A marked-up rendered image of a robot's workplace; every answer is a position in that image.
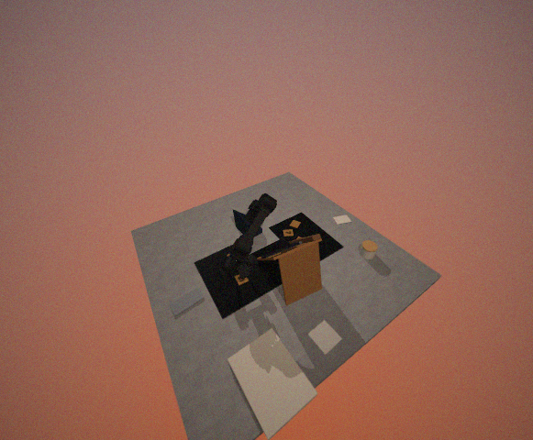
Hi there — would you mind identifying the beige flat rectangular slab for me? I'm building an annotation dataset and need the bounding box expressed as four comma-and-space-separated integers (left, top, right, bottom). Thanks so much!
228, 327, 317, 440

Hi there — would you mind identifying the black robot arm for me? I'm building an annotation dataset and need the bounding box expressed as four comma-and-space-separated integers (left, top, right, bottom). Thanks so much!
222, 193, 277, 279

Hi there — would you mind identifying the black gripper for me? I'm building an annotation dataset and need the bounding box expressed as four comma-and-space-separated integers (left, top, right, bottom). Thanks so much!
219, 254, 259, 280

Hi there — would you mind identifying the small beige jar with tan lid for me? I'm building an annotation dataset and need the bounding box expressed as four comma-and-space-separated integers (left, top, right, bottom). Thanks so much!
360, 240, 377, 259

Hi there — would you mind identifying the grey flat bar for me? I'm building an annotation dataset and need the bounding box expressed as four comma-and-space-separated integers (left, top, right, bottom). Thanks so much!
170, 288, 204, 316

